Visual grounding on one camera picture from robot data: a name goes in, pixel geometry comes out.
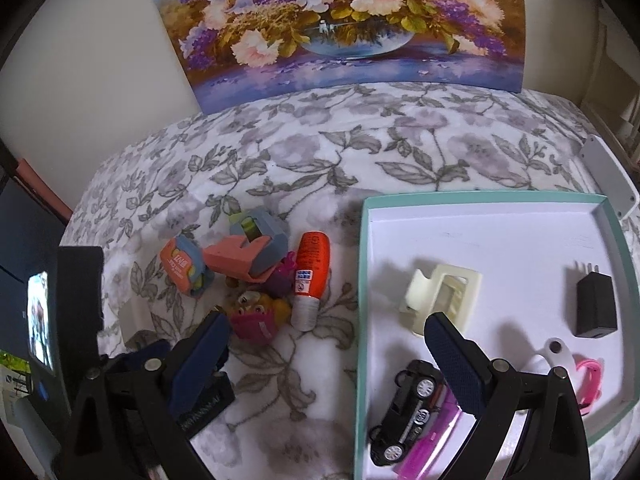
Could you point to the black charger plug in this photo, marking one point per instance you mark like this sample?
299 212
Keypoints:
595 305

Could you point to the teal and white tray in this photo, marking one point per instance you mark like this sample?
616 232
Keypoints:
500 240

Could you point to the grey floral blanket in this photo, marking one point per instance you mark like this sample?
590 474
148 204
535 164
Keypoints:
300 160

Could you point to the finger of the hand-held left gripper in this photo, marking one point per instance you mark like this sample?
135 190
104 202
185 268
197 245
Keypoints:
145 350

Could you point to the yellow toy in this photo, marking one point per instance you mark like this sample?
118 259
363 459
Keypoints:
277 307

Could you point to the magenta toy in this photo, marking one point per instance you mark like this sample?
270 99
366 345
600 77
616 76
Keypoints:
250 325

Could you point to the floral painting canvas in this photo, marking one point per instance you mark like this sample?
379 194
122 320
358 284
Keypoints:
340 25

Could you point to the orange and white tube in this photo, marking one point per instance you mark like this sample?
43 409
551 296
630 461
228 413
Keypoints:
312 255

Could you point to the small orange and blue box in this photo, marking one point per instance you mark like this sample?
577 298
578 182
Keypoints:
180 265

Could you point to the black toy car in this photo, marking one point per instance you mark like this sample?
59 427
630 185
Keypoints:
405 410

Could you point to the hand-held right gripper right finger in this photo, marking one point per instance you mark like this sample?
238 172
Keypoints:
457 365

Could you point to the white rectangular box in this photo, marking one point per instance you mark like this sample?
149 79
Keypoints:
607 175

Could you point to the small white box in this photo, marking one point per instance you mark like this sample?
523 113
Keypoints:
131 320

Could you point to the black box with gold print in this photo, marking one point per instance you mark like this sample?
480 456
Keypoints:
212 402

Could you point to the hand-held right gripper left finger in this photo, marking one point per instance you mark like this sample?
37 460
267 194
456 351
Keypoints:
200 360

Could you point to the white wooden shelf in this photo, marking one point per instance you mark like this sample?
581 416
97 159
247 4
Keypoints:
620 100

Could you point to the purple toy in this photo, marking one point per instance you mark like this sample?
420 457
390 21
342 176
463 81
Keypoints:
280 280

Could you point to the pink and blue tape dispenser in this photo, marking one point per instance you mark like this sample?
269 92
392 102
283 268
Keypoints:
235 257

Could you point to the cream hair claw clip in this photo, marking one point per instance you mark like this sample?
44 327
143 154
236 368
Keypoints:
425 290

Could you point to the white printed packet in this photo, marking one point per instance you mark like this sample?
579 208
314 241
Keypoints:
12 385

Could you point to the reddish wooden frame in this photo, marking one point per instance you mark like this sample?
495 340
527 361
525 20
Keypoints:
40 185

